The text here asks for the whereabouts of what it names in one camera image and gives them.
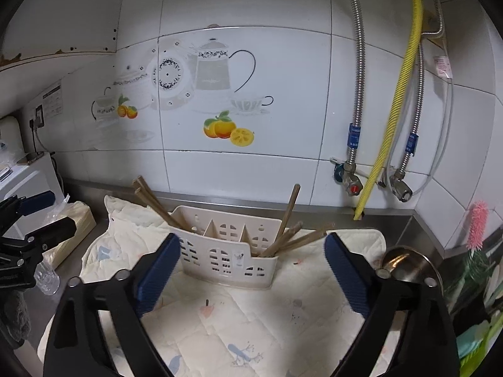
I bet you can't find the grey knitted glove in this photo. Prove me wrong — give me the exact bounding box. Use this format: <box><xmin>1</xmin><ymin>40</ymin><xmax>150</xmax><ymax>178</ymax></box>
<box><xmin>1</xmin><ymin>290</ymin><xmax>31</xmax><ymax>349</ymax></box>

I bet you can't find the steel angle valve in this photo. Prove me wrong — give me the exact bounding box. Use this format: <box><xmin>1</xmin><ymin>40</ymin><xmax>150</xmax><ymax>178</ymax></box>
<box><xmin>389</xmin><ymin>169</ymin><xmax>413</xmax><ymax>203</ymax></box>

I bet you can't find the cream plastic utensil holder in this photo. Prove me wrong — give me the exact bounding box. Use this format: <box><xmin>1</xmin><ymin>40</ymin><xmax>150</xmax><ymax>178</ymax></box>
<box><xmin>171</xmin><ymin>205</ymin><xmax>280</xmax><ymax>289</ymax></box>

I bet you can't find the left braided steel hose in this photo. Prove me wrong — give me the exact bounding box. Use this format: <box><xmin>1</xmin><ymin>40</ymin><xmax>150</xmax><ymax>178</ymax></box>
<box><xmin>333</xmin><ymin>0</ymin><xmax>367</xmax><ymax>166</ymax></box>

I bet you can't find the right braided steel hose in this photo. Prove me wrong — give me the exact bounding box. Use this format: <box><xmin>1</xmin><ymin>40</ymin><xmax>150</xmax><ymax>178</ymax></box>
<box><xmin>392</xmin><ymin>42</ymin><xmax>427</xmax><ymax>174</ymax></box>

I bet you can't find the lime green plastic rack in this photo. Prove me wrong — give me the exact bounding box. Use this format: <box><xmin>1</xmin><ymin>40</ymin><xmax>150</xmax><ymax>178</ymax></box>
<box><xmin>456</xmin><ymin>310</ymin><xmax>502</xmax><ymax>377</ymax></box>

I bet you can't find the steel saucepan with black handle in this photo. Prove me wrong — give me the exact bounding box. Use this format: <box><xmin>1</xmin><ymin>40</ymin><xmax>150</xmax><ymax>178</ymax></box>
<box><xmin>381</xmin><ymin>246</ymin><xmax>443</xmax><ymax>294</ymax></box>

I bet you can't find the red handled water valve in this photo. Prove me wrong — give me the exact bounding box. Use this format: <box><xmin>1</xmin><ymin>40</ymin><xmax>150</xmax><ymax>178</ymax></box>
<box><xmin>330</xmin><ymin>157</ymin><xmax>368</xmax><ymax>197</ymax></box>

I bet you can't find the clear glass cup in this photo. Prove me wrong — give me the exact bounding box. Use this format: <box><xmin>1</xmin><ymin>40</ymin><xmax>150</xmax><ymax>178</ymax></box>
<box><xmin>34</xmin><ymin>260</ymin><xmax>61</xmax><ymax>296</ymax></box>

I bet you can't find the braided steel hose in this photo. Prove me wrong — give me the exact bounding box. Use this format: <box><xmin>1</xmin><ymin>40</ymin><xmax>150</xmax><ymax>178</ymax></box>
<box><xmin>333</xmin><ymin>0</ymin><xmax>367</xmax><ymax>166</ymax></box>
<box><xmin>392</xmin><ymin>42</ymin><xmax>427</xmax><ymax>174</ymax></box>

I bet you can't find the pink bottle brush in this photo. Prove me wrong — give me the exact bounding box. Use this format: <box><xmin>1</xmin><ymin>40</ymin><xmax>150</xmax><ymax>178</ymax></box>
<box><xmin>467</xmin><ymin>201</ymin><xmax>489</xmax><ymax>252</ymax></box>

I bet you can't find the green glass jar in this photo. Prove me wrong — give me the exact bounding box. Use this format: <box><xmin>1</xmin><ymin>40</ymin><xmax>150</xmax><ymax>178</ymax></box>
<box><xmin>440</xmin><ymin>250</ymin><xmax>502</xmax><ymax>317</ymax></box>

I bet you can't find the yellow corrugated gas hose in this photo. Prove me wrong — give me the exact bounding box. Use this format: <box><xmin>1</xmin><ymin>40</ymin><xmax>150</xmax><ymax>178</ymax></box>
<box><xmin>353</xmin><ymin>0</ymin><xmax>424</xmax><ymax>221</ymax></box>

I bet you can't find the bagged stack of napkins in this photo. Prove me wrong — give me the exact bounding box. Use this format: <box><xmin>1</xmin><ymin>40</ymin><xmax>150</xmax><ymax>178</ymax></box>
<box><xmin>38</xmin><ymin>200</ymin><xmax>97</xmax><ymax>270</ymax></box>

